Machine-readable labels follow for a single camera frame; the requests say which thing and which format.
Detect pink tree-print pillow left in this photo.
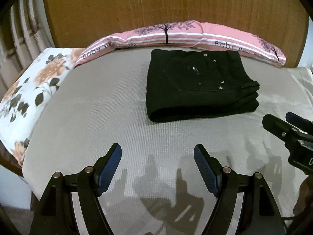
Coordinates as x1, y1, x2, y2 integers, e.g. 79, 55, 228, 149
75, 20, 204, 66

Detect cream satin bedsheet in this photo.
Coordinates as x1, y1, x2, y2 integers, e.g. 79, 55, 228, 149
285, 67, 312, 105

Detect wooden headboard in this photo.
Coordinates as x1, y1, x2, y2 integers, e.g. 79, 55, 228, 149
43, 0, 309, 67

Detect grey bed mat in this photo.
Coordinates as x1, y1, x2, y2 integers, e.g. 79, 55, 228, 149
23, 48, 312, 234

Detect beige curtain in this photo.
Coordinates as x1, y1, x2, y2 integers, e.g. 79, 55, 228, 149
1, 0, 55, 94

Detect pink Baby-print pillow right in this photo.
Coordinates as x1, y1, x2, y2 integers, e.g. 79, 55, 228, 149
196, 22, 286, 67

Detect white floral pillow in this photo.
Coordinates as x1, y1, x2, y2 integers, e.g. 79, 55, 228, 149
1, 47, 84, 166

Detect person's right hand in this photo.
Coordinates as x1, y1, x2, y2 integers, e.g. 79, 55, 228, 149
293, 174, 313, 216

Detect black pants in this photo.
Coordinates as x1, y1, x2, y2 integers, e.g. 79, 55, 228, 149
146, 49, 260, 123

